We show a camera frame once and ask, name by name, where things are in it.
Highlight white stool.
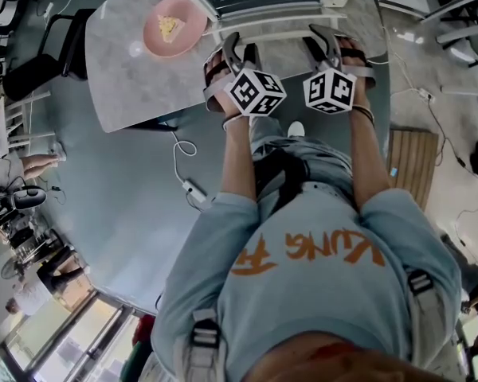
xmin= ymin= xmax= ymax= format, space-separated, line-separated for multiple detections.
xmin=2 ymin=92 xmax=57 ymax=147

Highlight person's right hand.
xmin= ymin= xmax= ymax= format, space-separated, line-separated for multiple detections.
xmin=335 ymin=36 xmax=370 ymax=70

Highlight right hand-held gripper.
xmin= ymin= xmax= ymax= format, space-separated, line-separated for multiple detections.
xmin=302 ymin=23 xmax=378 ymax=115

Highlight light blue printed shirt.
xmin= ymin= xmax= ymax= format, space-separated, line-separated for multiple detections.
xmin=151 ymin=181 xmax=464 ymax=382

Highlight white floor cable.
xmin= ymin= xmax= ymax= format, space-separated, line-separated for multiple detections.
xmin=380 ymin=25 xmax=425 ymax=95

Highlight wooden pallet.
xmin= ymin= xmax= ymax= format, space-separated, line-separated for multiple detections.
xmin=385 ymin=128 xmax=440 ymax=211

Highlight blue jeans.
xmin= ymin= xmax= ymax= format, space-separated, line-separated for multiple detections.
xmin=248 ymin=115 xmax=356 ymax=216

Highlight person's right forearm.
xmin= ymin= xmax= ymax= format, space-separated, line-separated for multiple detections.
xmin=347 ymin=104 xmax=388 ymax=215

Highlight glass toaster oven door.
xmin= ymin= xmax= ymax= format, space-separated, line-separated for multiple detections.
xmin=202 ymin=6 xmax=347 ymax=45

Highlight dark wrist bands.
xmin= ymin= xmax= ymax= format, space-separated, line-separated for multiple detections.
xmin=351 ymin=104 xmax=376 ymax=126

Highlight white shoe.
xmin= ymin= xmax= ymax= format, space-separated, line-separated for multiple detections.
xmin=287 ymin=120 xmax=307 ymax=139

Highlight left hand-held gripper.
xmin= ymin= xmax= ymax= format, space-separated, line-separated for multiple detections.
xmin=202 ymin=32 xmax=288 ymax=117

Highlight black chair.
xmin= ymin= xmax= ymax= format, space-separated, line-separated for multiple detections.
xmin=2 ymin=8 xmax=100 ymax=103

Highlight pink plate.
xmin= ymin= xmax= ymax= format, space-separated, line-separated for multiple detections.
xmin=143 ymin=0 xmax=209 ymax=59

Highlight grey backpack strap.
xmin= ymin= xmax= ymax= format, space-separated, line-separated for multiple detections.
xmin=174 ymin=307 xmax=225 ymax=382
xmin=405 ymin=267 xmax=444 ymax=336

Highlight person's left hand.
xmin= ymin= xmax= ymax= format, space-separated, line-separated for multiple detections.
xmin=203 ymin=51 xmax=234 ymax=90

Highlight yellow cake slice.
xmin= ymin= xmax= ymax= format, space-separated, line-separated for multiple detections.
xmin=157 ymin=14 xmax=184 ymax=43

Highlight white power cable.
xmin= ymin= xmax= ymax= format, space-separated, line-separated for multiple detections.
xmin=170 ymin=131 xmax=198 ymax=183

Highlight person's left forearm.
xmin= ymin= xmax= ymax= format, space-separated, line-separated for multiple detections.
xmin=220 ymin=113 xmax=261 ymax=199

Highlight black floor cable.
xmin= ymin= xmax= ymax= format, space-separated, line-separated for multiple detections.
xmin=425 ymin=100 xmax=478 ymax=193

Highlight white wrist band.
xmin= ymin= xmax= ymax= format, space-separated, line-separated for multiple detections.
xmin=221 ymin=115 xmax=245 ymax=131

